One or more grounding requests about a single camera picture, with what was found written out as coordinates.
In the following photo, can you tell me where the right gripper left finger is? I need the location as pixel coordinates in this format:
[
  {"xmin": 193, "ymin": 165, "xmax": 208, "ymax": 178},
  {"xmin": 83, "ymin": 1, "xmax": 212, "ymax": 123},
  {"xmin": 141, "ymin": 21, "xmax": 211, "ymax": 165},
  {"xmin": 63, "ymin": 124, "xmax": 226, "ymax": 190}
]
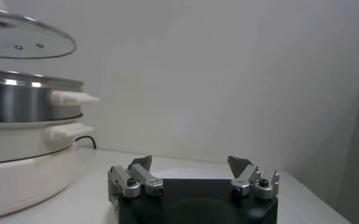
[{"xmin": 107, "ymin": 155, "xmax": 165, "ymax": 201}]

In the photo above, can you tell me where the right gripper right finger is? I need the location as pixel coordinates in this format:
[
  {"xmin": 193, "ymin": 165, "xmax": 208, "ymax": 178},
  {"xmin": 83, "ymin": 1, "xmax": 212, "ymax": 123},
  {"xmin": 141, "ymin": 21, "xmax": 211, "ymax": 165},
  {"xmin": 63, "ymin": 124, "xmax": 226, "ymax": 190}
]
[{"xmin": 227, "ymin": 156, "xmax": 280, "ymax": 199}]

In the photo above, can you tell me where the white electric cooker base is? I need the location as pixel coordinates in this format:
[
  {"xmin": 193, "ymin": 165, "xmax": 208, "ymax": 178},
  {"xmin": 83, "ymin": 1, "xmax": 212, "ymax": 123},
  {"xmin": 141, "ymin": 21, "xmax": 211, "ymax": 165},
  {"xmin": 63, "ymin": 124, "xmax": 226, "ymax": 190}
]
[{"xmin": 0, "ymin": 114, "xmax": 94, "ymax": 222}]

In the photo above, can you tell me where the round glass lid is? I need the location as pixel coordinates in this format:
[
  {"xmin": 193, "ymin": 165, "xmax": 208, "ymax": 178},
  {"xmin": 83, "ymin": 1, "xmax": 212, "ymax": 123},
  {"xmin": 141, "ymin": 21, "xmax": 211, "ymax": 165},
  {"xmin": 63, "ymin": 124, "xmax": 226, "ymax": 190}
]
[{"xmin": 0, "ymin": 5, "xmax": 77, "ymax": 60}]

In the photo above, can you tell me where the perforated steel steamer basket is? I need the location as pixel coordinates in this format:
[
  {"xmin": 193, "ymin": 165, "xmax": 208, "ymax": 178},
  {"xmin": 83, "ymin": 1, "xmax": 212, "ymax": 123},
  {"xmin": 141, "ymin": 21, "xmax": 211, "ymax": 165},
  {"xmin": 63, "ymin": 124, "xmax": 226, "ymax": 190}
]
[{"xmin": 0, "ymin": 68, "xmax": 101, "ymax": 124}]

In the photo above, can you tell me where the black cooker power cord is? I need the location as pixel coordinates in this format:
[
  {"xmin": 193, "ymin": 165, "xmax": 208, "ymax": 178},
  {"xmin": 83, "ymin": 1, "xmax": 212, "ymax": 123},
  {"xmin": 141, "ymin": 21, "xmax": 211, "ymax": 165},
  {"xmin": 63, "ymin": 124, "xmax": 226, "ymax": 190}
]
[{"xmin": 74, "ymin": 135, "xmax": 97, "ymax": 150}]

